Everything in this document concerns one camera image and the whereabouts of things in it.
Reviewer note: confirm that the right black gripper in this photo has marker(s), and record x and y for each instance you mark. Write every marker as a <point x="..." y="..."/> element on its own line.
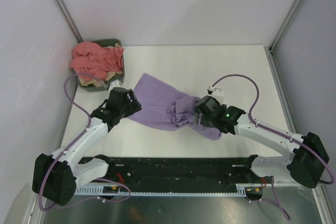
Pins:
<point x="196" y="115"/>

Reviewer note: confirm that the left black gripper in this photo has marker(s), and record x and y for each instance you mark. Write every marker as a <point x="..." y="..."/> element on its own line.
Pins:
<point x="134" y="106"/>

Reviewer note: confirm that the purple t shirt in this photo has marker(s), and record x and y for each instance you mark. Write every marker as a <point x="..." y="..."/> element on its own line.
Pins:
<point x="166" y="108"/>

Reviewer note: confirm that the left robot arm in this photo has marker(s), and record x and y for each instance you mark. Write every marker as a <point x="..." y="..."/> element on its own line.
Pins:
<point x="57" y="176"/>

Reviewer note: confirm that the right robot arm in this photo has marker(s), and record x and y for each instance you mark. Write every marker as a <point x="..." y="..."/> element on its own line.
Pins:
<point x="302" y="157"/>

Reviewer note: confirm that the pink t shirt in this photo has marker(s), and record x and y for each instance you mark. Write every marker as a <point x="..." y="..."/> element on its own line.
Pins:
<point x="95" y="60"/>

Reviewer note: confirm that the dark grey plastic bin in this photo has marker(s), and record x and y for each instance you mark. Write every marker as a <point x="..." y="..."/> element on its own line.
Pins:
<point x="118" y="76"/>

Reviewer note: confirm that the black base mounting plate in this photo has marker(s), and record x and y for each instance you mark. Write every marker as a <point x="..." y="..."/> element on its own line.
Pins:
<point x="182" y="175"/>

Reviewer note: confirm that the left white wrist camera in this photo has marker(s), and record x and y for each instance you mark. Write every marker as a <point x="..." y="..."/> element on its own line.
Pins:
<point x="114" y="84"/>

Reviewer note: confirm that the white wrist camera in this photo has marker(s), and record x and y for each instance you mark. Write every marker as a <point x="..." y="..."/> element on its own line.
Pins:
<point x="114" y="84"/>
<point x="216" y="93"/>

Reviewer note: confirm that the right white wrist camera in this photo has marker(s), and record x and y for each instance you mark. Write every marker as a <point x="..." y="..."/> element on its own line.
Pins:
<point x="216" y="93"/>

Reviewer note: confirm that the right aluminium frame post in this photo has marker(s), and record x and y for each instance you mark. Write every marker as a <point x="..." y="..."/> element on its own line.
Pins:
<point x="296" y="4"/>

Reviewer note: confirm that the aluminium frame post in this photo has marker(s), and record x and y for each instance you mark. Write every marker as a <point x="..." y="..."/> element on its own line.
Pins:
<point x="296" y="4"/>
<point x="68" y="19"/>

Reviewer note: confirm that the left aluminium frame post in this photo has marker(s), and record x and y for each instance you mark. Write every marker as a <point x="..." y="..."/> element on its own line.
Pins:
<point x="68" y="19"/>

